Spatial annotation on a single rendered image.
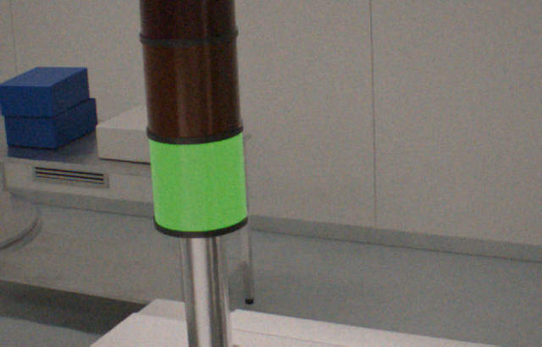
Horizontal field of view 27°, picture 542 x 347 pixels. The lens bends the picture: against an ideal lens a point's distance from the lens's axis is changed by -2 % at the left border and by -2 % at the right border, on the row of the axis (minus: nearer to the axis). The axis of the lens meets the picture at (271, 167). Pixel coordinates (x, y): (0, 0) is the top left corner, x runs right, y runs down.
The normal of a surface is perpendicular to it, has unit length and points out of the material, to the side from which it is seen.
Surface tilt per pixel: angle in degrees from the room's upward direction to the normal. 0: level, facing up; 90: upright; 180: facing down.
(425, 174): 90
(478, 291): 0
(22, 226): 0
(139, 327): 0
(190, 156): 90
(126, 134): 90
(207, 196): 90
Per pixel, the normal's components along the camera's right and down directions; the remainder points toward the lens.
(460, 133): -0.42, 0.29
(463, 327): -0.04, -0.95
